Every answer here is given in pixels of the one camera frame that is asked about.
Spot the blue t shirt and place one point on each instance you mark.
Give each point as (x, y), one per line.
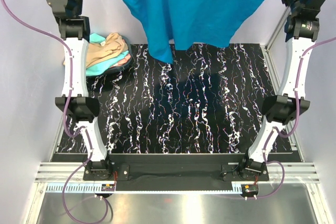
(185, 22)

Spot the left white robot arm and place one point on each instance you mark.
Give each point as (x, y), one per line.
(80, 112)

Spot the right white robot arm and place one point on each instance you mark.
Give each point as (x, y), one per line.
(281, 111)

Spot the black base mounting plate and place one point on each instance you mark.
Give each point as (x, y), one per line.
(127, 166)

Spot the beige t shirt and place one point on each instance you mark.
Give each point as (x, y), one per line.
(101, 49)

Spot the coral pink t shirt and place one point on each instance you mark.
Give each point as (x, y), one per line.
(123, 61)

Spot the dark grey laundry basket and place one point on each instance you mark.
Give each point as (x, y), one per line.
(123, 64)

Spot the right aluminium corner post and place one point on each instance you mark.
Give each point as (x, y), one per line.
(277, 29)

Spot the right slotted cable duct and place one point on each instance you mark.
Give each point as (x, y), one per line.
(245, 188)

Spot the slotted cable duct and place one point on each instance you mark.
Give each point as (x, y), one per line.
(87, 188)
(245, 188)

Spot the aluminium front frame rail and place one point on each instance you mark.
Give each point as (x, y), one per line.
(304, 173)

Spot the left slotted cable duct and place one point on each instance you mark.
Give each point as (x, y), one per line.
(87, 188)

